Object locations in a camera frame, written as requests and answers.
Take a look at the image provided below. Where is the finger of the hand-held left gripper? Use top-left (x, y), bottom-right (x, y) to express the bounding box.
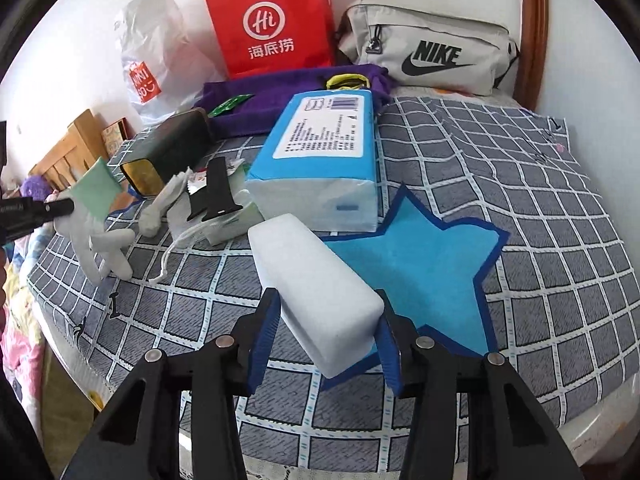
top-left (0, 197), bottom-right (76, 241)

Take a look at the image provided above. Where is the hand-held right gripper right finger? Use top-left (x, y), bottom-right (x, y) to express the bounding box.
top-left (374, 289), bottom-right (586, 480)

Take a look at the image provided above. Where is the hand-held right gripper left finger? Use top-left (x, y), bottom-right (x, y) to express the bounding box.
top-left (60, 287), bottom-right (282, 480)

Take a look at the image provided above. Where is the light green cloth square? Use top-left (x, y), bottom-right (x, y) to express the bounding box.
top-left (67, 156), bottom-right (125, 223)

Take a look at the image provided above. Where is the white foam block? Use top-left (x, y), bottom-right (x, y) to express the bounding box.
top-left (248, 212), bottom-right (386, 380)

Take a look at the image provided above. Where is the white glove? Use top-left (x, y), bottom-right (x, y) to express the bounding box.
top-left (50, 187), bottom-right (136, 283)

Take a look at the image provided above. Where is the small green tissue pack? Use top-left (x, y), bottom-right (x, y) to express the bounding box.
top-left (202, 160), bottom-right (265, 247)

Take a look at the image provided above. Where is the white drawstring pouch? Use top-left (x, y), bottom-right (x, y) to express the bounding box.
top-left (139, 167), bottom-right (201, 283)

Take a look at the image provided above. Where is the black strap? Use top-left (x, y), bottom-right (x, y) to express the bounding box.
top-left (186, 156), bottom-right (251, 222)

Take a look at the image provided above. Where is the purple cloth tray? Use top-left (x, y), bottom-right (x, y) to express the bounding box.
top-left (192, 64), bottom-right (391, 137)

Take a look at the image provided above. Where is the wooden chair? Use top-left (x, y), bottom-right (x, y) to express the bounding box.
top-left (27, 108), bottom-right (131, 196)

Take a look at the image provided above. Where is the blue star felt mat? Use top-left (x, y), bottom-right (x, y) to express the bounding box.
top-left (320, 183), bottom-right (511, 391)

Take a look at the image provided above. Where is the floral blanket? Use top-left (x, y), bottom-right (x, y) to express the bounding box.
top-left (0, 230), bottom-right (51, 411)

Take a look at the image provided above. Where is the patterned small box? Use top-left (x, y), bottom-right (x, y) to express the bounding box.
top-left (101, 120), bottom-right (132, 156)

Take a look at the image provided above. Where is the black box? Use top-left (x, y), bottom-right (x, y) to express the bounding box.
top-left (120, 108), bottom-right (211, 196)

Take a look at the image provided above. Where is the grey checked bed sheet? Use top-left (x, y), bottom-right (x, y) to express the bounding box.
top-left (25, 95), bottom-right (623, 480)

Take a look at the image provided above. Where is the large blue tissue pack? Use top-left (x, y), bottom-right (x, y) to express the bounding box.
top-left (246, 89), bottom-right (381, 233)

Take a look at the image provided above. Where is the white plastic bag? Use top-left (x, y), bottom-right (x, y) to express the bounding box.
top-left (114, 0), bottom-right (226, 126)

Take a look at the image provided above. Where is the green packet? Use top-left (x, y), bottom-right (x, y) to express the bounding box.
top-left (209, 94), bottom-right (253, 118)

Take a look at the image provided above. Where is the yellow and black item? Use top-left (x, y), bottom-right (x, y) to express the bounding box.
top-left (326, 73), bottom-right (373, 92)

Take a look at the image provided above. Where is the grey waist bag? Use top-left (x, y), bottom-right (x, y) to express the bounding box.
top-left (336, 1), bottom-right (521, 97)

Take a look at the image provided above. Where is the wooden headboard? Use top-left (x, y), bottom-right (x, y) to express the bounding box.
top-left (515, 0), bottom-right (551, 111)

